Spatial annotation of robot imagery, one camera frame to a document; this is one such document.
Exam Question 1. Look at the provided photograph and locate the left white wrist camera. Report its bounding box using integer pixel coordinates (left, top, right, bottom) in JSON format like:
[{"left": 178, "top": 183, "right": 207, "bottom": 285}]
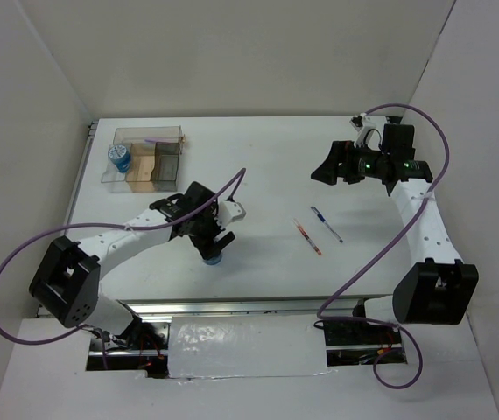
[{"left": 216, "top": 200, "right": 246, "bottom": 228}]

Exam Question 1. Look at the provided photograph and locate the white foil cover sheet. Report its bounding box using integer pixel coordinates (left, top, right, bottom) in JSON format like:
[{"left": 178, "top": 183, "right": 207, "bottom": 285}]
[{"left": 168, "top": 315, "right": 328, "bottom": 379}]

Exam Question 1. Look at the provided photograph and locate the blue ballpoint pen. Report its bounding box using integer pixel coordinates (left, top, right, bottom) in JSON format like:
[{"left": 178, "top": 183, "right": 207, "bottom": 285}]
[{"left": 310, "top": 206, "right": 344, "bottom": 244}]

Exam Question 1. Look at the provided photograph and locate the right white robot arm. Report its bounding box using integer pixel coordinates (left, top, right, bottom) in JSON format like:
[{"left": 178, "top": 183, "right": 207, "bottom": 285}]
[{"left": 311, "top": 123, "right": 479, "bottom": 343}]

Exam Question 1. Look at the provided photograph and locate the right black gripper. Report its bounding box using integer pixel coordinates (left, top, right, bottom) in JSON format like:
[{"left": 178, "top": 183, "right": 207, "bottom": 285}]
[{"left": 312, "top": 139, "right": 390, "bottom": 185}]

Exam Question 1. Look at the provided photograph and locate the blue labelled tape roll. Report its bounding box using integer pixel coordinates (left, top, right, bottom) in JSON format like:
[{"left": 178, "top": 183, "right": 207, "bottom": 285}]
[{"left": 108, "top": 143, "right": 132, "bottom": 173}]

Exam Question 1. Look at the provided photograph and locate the clear compartment organizer box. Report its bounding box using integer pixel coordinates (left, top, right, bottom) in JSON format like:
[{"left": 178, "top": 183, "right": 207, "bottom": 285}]
[{"left": 101, "top": 126, "right": 185, "bottom": 193}]

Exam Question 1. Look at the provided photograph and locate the aluminium front rail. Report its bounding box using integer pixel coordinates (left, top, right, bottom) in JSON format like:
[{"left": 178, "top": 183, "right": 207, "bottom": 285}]
[{"left": 37, "top": 297, "right": 364, "bottom": 319}]

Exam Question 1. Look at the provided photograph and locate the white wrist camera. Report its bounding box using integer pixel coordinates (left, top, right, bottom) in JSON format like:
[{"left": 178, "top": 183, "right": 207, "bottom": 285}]
[
  {"left": 216, "top": 200, "right": 246, "bottom": 228},
  {"left": 350, "top": 113, "right": 382, "bottom": 148}
]

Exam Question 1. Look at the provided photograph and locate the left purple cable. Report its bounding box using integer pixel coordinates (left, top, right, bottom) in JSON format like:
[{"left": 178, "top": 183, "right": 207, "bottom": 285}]
[{"left": 0, "top": 167, "right": 249, "bottom": 371}]

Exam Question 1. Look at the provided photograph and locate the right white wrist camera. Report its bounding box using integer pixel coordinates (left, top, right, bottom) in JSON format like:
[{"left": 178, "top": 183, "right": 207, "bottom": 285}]
[{"left": 350, "top": 113, "right": 382, "bottom": 148}]

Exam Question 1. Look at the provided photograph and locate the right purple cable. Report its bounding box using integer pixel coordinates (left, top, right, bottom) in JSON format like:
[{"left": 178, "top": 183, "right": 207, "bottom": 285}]
[{"left": 317, "top": 102, "right": 452, "bottom": 389}]

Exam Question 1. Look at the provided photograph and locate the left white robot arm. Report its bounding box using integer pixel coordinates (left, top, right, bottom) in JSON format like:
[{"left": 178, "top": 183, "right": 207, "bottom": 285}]
[{"left": 29, "top": 182, "right": 246, "bottom": 349}]

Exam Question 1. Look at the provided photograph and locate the red ballpoint pen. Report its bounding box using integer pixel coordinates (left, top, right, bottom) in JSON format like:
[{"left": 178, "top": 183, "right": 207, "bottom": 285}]
[{"left": 292, "top": 218, "right": 322, "bottom": 256}]

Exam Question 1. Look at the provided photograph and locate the purple cable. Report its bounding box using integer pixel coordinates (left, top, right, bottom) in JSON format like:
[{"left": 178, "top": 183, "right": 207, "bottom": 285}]
[
  {"left": 317, "top": 102, "right": 452, "bottom": 389},
  {"left": 0, "top": 167, "right": 249, "bottom": 371}
]

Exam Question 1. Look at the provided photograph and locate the blue patterned tape roll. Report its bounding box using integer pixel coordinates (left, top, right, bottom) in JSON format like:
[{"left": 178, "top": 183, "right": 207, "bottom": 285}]
[{"left": 203, "top": 254, "right": 222, "bottom": 266}]

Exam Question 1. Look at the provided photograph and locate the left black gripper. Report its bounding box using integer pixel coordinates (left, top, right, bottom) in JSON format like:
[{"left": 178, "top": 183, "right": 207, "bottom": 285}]
[{"left": 188, "top": 203, "right": 235, "bottom": 260}]

